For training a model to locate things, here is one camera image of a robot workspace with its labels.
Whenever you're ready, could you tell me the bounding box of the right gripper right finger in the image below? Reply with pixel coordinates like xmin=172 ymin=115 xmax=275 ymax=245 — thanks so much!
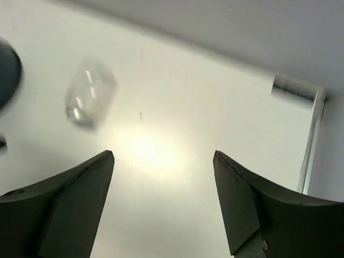
xmin=213 ymin=151 xmax=343 ymax=257

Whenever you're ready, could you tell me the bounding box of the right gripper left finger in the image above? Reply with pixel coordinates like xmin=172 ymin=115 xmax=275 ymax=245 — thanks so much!
xmin=1 ymin=150 xmax=114 ymax=257

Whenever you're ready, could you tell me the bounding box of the clear bottle with silver cap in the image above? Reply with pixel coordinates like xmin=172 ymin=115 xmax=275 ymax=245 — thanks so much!
xmin=64 ymin=56 xmax=117 ymax=130

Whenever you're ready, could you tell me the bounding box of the dark green cylindrical bin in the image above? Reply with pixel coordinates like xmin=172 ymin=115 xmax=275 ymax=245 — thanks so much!
xmin=1 ymin=39 xmax=23 ymax=110

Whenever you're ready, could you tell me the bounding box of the aluminium table frame rail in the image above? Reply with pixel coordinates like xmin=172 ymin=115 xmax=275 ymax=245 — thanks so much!
xmin=270 ymin=74 xmax=330 ymax=194

